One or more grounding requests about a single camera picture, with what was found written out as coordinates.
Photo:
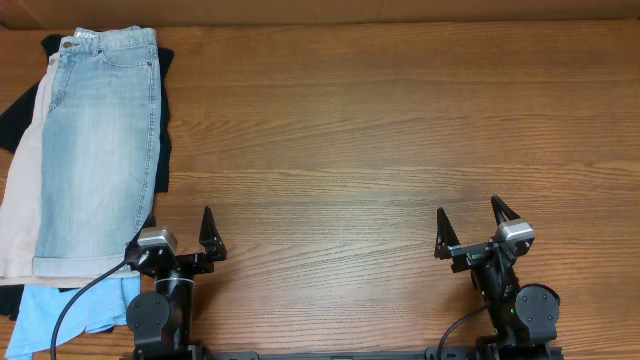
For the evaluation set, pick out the light blue denim shorts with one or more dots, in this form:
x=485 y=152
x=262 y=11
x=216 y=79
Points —
x=100 y=150

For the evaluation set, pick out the black garment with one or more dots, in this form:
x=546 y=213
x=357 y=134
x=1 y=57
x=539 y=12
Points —
x=17 y=118

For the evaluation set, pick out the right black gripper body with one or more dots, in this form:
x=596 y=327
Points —
x=476 y=251

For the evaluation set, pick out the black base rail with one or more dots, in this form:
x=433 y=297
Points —
x=340 y=356

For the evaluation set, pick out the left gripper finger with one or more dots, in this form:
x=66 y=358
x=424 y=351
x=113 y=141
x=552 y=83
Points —
x=148 y=223
x=210 y=238

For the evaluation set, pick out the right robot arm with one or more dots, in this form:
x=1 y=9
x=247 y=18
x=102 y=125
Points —
x=523 y=317

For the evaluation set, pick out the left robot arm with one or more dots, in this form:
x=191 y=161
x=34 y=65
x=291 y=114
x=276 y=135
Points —
x=161 y=319

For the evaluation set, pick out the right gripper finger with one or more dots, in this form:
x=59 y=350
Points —
x=502 y=212
x=446 y=238

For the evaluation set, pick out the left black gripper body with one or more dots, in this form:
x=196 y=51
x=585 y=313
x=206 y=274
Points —
x=185 y=260

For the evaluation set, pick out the beige shorts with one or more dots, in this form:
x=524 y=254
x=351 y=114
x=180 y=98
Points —
x=21 y=202

